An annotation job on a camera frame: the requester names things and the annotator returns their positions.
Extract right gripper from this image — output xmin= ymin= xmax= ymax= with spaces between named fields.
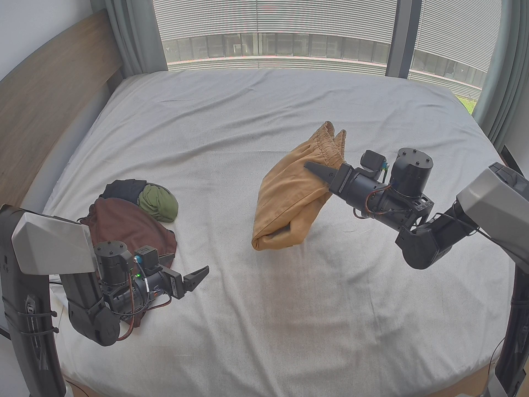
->
xmin=304 ymin=161 xmax=394 ymax=219

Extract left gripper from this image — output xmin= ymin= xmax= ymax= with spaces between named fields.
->
xmin=144 ymin=265 xmax=210 ymax=305

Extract tan shorts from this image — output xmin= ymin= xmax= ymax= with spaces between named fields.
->
xmin=251 ymin=120 xmax=348 ymax=251

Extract bed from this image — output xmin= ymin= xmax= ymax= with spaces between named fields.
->
xmin=0 ymin=9 xmax=529 ymax=397

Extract green garment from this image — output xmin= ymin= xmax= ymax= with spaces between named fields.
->
xmin=138 ymin=182 xmax=179 ymax=223

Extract brown garment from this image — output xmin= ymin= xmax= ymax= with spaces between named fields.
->
xmin=79 ymin=197 xmax=178 ymax=328

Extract black garment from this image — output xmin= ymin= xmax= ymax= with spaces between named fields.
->
xmin=101 ymin=179 xmax=148 ymax=204

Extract window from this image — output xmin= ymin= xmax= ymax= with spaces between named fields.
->
xmin=149 ymin=0 xmax=504 ymax=98

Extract grey-green curtain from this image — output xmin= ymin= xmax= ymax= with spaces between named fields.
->
xmin=471 ymin=0 xmax=529 ymax=150
xmin=87 ymin=0 xmax=168 ymax=77

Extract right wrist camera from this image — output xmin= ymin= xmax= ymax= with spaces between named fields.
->
xmin=360 ymin=150 xmax=389 ymax=179

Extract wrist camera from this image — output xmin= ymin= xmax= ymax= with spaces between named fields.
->
xmin=134 ymin=246 xmax=162 ymax=275
xmin=360 ymin=150 xmax=389 ymax=179

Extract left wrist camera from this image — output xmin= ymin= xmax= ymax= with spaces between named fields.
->
xmin=134 ymin=246 xmax=162 ymax=275

